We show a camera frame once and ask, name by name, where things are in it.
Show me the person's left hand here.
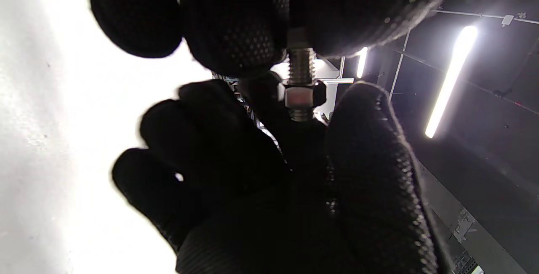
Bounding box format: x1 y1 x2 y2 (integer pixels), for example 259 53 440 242
84 0 472 79

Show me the person's right hand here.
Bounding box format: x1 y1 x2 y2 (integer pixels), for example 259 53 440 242
112 72 455 274

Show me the silver threaded screw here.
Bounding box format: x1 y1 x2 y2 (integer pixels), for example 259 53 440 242
287 27 317 122

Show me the silver hex nut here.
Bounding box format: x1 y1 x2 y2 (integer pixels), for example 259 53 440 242
278 78 327 109

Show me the long ceiling light strip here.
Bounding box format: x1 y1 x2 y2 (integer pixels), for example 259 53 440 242
424 25 479 139
356 47 368 79

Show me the grey metal ceiling bracket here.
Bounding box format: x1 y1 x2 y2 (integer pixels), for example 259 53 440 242
453 209 476 243

